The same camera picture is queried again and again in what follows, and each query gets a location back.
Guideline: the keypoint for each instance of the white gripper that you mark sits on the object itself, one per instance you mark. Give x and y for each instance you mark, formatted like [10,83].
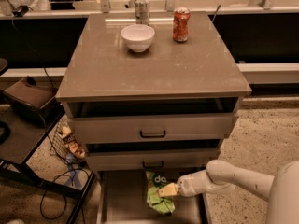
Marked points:
[188,186]

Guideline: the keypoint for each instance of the green rice chip bag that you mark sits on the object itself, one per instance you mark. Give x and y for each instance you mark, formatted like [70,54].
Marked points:
[163,205]

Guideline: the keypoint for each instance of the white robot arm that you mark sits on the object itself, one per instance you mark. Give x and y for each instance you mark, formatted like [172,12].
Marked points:
[280,191]

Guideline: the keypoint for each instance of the open bottom drawer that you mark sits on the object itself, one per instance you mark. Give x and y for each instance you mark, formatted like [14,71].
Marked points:
[123,200]

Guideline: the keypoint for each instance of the grey drawer cabinet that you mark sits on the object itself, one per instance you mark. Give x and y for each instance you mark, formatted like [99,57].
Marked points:
[104,71]

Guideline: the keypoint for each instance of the snack bag in basket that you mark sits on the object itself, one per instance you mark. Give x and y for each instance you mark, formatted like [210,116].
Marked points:
[71,143]

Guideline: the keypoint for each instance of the white ceramic bowl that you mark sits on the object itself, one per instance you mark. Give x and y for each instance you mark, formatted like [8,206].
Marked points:
[137,37]

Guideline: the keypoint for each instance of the black side table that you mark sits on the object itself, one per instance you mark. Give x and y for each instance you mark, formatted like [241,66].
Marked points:
[21,141]

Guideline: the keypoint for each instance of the brown pouch on table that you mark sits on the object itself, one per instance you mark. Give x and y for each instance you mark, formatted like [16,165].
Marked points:
[30,101]

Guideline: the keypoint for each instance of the orange soda can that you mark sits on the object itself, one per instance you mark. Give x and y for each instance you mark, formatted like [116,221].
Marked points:
[180,24]

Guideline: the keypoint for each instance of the silver soda can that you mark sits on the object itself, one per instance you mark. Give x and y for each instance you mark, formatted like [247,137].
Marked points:
[142,12]

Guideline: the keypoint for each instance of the middle drawer with handle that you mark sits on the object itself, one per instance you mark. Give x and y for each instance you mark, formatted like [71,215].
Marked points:
[152,155]

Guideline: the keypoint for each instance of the drawer with handle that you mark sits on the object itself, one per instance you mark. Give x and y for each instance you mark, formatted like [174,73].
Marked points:
[208,119]
[152,155]

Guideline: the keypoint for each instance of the top drawer with handle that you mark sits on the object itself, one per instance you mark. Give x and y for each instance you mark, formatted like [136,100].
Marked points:
[208,119]

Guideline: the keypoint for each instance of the wire basket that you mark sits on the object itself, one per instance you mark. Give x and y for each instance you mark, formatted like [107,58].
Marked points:
[57,147]

